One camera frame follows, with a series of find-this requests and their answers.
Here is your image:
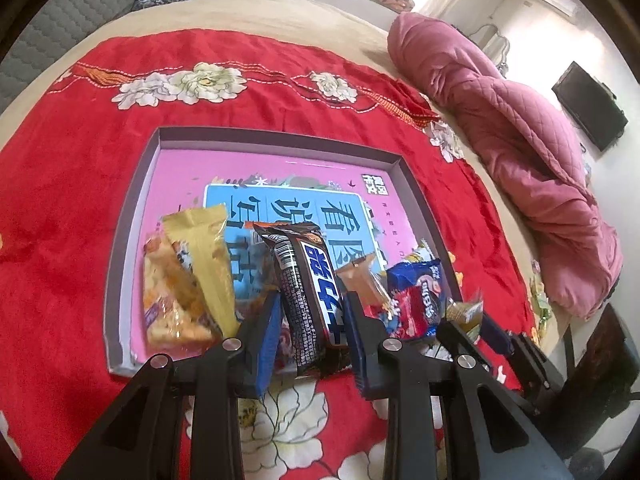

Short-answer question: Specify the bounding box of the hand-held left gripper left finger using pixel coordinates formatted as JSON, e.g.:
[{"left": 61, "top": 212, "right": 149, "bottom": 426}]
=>
[{"left": 52, "top": 291, "right": 285, "bottom": 480}]

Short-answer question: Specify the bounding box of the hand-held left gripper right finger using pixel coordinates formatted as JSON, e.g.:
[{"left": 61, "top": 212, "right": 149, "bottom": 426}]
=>
[{"left": 342, "top": 291, "right": 576, "bottom": 480}]

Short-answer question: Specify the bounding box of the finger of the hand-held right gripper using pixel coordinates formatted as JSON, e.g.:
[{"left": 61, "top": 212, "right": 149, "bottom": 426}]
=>
[
  {"left": 436, "top": 318, "right": 487, "bottom": 366},
  {"left": 480, "top": 313, "right": 514, "bottom": 357}
]

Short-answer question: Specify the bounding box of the small olive snack packet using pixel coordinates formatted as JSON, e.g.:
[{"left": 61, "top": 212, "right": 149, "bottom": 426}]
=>
[{"left": 444, "top": 290, "right": 485, "bottom": 337}]

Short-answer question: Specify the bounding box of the red snack packet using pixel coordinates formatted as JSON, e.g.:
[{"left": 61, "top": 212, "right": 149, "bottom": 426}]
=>
[{"left": 377, "top": 285, "right": 431, "bottom": 344}]

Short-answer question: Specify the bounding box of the tan cake packet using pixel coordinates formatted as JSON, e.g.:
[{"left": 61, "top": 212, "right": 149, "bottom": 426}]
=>
[{"left": 334, "top": 253, "right": 394, "bottom": 322}]

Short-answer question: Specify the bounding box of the black chocolate bar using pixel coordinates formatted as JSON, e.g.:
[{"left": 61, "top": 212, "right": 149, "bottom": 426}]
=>
[{"left": 252, "top": 222, "right": 351, "bottom": 379}]

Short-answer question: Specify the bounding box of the blue cookie packet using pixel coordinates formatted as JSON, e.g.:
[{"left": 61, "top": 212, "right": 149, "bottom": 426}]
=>
[{"left": 385, "top": 258, "right": 448, "bottom": 339}]

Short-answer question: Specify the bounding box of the white yellow snack bar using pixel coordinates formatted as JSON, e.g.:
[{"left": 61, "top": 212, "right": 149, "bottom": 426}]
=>
[{"left": 415, "top": 238, "right": 444, "bottom": 265}]

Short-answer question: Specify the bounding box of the gold snack packet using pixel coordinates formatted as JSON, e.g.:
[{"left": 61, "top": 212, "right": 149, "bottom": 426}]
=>
[{"left": 161, "top": 202, "right": 241, "bottom": 339}]

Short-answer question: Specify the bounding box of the clear orange cracker packet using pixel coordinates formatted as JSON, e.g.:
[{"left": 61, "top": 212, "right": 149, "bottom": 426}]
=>
[{"left": 142, "top": 227, "right": 224, "bottom": 347}]

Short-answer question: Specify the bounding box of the pink shallow cardboard box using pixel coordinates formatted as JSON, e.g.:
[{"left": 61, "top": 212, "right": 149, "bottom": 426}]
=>
[{"left": 102, "top": 126, "right": 466, "bottom": 379}]

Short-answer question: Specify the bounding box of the dark wooden chair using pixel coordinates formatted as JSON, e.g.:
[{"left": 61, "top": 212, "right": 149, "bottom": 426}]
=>
[{"left": 562, "top": 302, "right": 640, "bottom": 442}]

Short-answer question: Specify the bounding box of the pink quilted duvet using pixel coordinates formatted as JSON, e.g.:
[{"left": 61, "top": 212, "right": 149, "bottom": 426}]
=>
[{"left": 387, "top": 11, "right": 624, "bottom": 319}]

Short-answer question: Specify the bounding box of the black flat screen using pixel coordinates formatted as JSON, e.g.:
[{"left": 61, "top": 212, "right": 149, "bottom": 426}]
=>
[{"left": 551, "top": 61, "right": 630, "bottom": 153}]

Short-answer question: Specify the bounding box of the red floral blanket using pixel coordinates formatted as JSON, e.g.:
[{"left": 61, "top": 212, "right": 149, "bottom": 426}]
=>
[{"left": 0, "top": 32, "right": 542, "bottom": 480}]

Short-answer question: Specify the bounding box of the grey quilted headboard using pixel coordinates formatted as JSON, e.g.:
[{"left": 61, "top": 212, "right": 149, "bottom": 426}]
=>
[{"left": 0, "top": 0, "right": 176, "bottom": 117}]

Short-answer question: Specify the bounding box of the white looped cable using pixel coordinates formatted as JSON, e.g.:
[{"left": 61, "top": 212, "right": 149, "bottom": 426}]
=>
[{"left": 472, "top": 22, "right": 511, "bottom": 69}]

